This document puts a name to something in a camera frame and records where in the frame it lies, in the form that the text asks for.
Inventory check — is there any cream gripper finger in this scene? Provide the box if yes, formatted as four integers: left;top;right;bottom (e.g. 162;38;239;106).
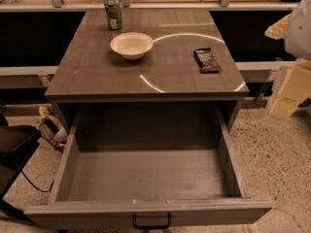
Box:
264;15;290;40
268;60;311;119

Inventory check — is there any black rxbar chocolate wrapper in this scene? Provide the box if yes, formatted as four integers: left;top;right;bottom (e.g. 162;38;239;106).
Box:
193;48;221;74

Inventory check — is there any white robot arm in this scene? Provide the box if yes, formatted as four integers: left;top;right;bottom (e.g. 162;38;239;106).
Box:
264;0;311;119

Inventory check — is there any grey cabinet with top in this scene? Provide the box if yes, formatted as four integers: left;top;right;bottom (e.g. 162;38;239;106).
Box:
46;9;248;129

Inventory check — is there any open grey top drawer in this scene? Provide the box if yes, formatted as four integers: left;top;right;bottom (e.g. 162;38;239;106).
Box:
25;102;272;229

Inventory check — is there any white bowl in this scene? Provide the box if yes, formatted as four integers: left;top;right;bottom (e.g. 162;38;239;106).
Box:
110;32;154;60

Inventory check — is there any green soda can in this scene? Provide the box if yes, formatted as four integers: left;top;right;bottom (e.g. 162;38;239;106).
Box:
104;0;122;30

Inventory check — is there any clutter under cabinet left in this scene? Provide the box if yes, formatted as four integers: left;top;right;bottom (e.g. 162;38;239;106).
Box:
37;105;68;151

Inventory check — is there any black chair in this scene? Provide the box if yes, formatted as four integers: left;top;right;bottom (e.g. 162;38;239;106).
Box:
0;115;41;221

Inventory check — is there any black drawer handle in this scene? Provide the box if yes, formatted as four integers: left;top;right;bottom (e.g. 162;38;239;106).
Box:
132;214;172;230

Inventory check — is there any black floor cable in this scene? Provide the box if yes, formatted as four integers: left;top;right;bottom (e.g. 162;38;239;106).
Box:
19;170;55;194

